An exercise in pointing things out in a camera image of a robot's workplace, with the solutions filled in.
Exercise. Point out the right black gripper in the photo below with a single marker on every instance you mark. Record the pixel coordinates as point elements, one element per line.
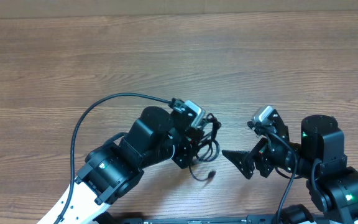
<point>262,158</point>

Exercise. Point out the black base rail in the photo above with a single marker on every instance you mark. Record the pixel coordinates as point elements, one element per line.
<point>107,218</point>

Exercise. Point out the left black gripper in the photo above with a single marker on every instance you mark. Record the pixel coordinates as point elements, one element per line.
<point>186,144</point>

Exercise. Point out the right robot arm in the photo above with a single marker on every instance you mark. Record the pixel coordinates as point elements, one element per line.
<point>319,158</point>

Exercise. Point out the cardboard back panel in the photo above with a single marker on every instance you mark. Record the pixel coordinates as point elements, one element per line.
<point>18,9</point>

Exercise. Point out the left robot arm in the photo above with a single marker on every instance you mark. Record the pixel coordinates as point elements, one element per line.
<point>111,170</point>

